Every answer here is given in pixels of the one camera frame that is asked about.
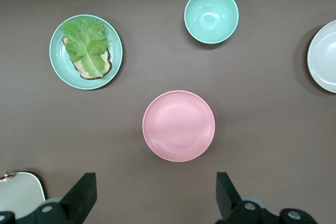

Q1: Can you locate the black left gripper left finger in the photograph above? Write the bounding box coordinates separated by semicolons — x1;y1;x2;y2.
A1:
26;172;98;224

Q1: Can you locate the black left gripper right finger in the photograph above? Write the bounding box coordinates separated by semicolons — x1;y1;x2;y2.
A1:
215;172;314;224

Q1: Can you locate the pink ribbed plate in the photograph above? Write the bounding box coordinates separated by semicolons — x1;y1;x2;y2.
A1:
142;90;216;163

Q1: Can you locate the beige toaster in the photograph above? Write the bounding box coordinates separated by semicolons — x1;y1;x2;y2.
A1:
0;171;45;219

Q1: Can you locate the toasted bread slice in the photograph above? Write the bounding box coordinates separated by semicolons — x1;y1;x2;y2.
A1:
61;36;113;80

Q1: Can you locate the green plate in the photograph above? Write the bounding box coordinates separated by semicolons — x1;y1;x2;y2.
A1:
49;14;123;90

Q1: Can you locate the green lettuce leaf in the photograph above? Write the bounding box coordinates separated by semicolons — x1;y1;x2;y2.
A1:
60;16;109;78

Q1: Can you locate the beige ribbed plate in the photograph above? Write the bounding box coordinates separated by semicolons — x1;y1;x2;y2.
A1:
307;19;336;93

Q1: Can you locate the green bowl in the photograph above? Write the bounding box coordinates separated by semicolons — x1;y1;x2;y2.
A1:
183;0;240;45

